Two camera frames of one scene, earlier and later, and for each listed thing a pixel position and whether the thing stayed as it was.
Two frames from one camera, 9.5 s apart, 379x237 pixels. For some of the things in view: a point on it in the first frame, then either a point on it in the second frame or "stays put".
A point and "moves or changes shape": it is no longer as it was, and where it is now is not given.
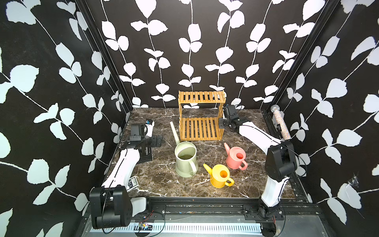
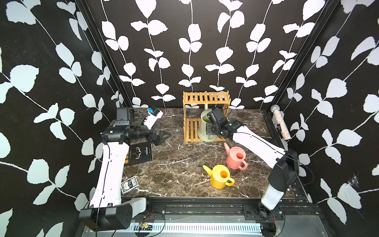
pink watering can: x=235 y=157 stays put
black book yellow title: x=146 y=154 stays put
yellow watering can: x=219 y=174 stays put
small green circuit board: x=144 y=227 stays put
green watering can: x=185 y=153 -> x=202 y=130
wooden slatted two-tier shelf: x=200 y=111 moves or changes shape
